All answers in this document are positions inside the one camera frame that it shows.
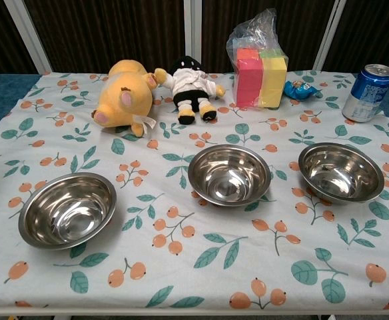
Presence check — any stainless steel bowl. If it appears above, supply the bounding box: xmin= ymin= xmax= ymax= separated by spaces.
xmin=298 ymin=142 xmax=386 ymax=203
xmin=18 ymin=172 xmax=118 ymax=251
xmin=187 ymin=144 xmax=272 ymax=207

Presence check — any black and white plush doll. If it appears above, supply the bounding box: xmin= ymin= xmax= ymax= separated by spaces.
xmin=153 ymin=55 xmax=226 ymax=125

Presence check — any pink foam block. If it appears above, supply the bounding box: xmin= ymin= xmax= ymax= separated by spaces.
xmin=235 ymin=57 xmax=264 ymax=109

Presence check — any yellow plush bear toy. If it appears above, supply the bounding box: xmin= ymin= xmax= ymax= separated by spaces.
xmin=91 ymin=59 xmax=159 ymax=137

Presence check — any floral print tablecloth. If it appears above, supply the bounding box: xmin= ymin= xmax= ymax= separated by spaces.
xmin=0 ymin=70 xmax=389 ymax=311

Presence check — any yellow foam block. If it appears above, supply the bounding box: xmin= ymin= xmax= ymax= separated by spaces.
xmin=258 ymin=56 xmax=288 ymax=109

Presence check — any orange foam block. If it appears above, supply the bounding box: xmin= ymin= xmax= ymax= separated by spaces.
xmin=236 ymin=47 xmax=261 ymax=61

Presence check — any blue snack packet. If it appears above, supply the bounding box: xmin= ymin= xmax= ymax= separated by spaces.
xmin=283 ymin=79 xmax=319 ymax=101

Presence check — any green foam block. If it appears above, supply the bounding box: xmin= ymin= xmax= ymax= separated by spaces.
xmin=259 ymin=48 xmax=284 ymax=61

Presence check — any clear plastic bag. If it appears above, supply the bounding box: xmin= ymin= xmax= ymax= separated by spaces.
xmin=226 ymin=7 xmax=289 ymax=110

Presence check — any blue soda can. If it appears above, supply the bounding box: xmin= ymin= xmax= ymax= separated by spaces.
xmin=342 ymin=63 xmax=389 ymax=123

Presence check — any white metal frame post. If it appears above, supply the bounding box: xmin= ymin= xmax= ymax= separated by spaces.
xmin=313 ymin=0 xmax=348 ymax=71
xmin=2 ymin=0 xmax=53 ymax=75
xmin=183 ymin=0 xmax=203 ymax=65

